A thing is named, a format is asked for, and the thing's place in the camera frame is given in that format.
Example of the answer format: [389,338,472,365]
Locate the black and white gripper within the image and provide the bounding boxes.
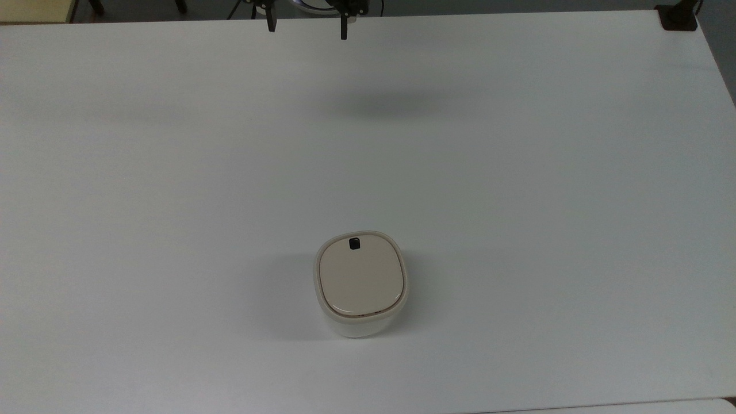
[251,0,369,41]

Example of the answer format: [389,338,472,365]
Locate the beige trash bin lid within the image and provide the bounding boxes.
[318,234,405,317]

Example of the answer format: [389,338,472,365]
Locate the white trash bin body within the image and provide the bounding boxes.
[313,231,411,339]

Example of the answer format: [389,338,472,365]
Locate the light wooden furniture panel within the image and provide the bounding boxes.
[0,0,79,25]

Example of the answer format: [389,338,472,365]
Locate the black table clamp mount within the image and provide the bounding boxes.
[654,0,704,32]

